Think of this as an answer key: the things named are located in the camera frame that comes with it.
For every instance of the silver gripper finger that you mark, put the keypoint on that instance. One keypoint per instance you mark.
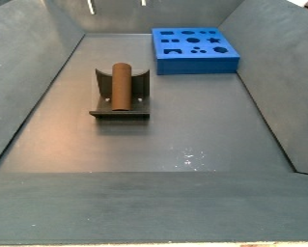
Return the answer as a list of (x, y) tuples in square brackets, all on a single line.
[(91, 6), (143, 3)]

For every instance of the brown wooden cylinder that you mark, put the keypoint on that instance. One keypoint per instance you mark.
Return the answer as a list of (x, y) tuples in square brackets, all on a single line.
[(122, 87)]

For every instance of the blue foam shape-sorting block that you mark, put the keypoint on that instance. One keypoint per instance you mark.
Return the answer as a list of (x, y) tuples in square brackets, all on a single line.
[(194, 50)]

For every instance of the dark grey curved cradle stand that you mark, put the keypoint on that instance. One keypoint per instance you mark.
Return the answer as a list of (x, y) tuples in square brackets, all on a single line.
[(141, 97)]

